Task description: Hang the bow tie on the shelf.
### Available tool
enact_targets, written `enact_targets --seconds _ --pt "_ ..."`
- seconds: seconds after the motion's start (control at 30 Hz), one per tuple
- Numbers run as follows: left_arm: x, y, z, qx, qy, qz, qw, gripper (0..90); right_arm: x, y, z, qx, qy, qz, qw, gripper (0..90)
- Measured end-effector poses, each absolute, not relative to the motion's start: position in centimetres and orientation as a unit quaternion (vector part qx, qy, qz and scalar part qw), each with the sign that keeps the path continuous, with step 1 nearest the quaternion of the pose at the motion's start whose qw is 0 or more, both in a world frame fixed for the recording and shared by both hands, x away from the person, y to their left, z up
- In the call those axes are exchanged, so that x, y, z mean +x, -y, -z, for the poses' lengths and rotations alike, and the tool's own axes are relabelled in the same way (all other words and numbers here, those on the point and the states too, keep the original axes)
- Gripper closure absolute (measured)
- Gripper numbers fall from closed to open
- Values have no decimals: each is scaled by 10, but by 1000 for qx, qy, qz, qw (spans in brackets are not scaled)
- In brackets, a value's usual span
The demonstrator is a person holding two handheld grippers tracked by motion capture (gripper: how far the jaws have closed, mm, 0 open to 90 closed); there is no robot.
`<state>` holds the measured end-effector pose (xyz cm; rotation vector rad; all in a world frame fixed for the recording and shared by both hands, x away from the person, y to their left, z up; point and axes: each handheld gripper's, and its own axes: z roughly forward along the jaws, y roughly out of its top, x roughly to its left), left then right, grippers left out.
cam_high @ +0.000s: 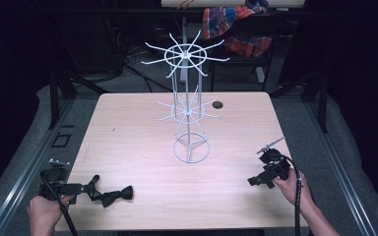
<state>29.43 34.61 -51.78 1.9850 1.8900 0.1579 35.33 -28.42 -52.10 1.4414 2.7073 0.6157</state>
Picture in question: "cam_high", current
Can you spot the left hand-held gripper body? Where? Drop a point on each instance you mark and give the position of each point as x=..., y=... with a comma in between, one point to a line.
x=56, y=188

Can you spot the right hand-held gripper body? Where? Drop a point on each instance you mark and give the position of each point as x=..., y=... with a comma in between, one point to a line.
x=274, y=165

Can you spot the black bow tie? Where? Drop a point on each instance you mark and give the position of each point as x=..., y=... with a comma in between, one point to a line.
x=116, y=195

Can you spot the person's right hand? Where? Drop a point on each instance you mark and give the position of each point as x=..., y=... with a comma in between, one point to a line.
x=292, y=190

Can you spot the person's left hand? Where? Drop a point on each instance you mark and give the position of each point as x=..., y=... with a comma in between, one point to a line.
x=44, y=213

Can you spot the wooden table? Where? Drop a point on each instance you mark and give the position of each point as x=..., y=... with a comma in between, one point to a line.
x=144, y=147

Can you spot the black metal chair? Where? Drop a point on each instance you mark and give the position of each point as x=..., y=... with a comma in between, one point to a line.
x=242, y=62

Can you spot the plaid cloth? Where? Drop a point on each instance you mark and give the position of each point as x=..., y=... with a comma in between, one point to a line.
x=236, y=26

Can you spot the aluminium floor rail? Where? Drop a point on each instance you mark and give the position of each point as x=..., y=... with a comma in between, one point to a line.
x=29, y=167
x=341, y=164

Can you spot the black frame leg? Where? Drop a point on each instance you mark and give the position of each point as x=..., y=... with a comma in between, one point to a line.
x=315, y=98
x=59, y=95

